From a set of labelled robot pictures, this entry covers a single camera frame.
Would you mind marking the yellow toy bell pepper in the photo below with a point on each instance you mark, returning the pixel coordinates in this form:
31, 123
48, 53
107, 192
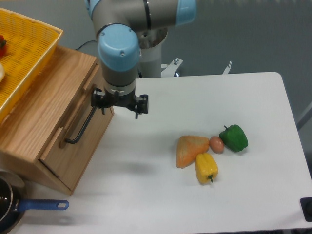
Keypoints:
206, 168

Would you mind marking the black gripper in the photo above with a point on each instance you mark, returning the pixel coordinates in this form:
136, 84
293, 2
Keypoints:
103, 100

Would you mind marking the wooden top drawer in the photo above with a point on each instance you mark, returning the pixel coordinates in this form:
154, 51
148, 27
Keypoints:
74, 143

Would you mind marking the wooden drawer cabinet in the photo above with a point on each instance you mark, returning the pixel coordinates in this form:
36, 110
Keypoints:
30, 127

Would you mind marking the white metal bracket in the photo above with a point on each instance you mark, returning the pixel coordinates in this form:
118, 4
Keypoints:
228, 68

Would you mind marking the brown toy egg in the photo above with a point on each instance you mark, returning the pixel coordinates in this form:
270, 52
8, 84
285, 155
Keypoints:
216, 144

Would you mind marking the orange triangular toy bread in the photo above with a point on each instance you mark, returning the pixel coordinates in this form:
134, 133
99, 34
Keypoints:
188, 147

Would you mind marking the green toy bell pepper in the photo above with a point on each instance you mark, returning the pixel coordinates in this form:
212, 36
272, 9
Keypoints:
234, 138

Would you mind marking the red toy pepper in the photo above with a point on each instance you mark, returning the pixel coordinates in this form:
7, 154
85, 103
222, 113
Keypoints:
3, 46

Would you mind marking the black clamp at table edge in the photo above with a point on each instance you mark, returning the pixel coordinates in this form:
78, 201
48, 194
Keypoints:
306, 205

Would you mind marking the white toy vegetable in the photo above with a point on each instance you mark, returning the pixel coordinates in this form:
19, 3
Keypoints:
2, 72

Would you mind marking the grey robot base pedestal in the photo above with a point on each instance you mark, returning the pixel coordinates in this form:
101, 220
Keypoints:
150, 43

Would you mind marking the blue handled frying pan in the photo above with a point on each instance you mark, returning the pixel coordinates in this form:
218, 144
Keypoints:
13, 205

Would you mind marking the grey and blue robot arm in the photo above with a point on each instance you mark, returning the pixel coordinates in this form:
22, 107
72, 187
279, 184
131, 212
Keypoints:
117, 24

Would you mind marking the yellow plastic basket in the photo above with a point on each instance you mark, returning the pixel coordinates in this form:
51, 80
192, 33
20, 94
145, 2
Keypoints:
30, 45

